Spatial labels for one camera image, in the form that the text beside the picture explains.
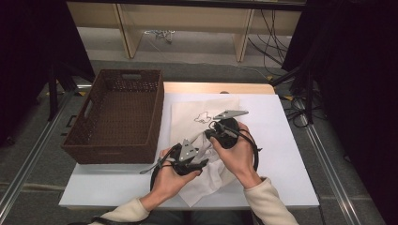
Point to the brown woven basket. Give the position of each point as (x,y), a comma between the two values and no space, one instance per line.
(122,118)

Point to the black curtain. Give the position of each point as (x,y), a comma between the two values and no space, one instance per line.
(28,62)
(359,78)

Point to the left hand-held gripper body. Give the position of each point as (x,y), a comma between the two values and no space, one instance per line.
(184,156)

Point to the beige wooden desk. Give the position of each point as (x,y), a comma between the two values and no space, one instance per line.
(187,18)

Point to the person's right hand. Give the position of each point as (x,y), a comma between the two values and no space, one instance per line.
(242,159)

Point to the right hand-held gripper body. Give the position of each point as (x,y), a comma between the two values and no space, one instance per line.
(226,132)

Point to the black metal stand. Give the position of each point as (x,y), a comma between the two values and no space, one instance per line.
(309,93)
(52,93)

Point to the cream mesh laundry bag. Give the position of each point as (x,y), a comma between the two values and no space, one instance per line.
(187,115)

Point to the person's left hand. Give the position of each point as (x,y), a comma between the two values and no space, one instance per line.
(170,184)

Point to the white board table cover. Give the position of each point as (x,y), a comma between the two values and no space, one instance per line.
(275,156)

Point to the person's legs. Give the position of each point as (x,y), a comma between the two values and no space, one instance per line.
(203,218)

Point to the metal floor rail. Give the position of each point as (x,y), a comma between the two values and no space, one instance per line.
(331,175)
(34,146)

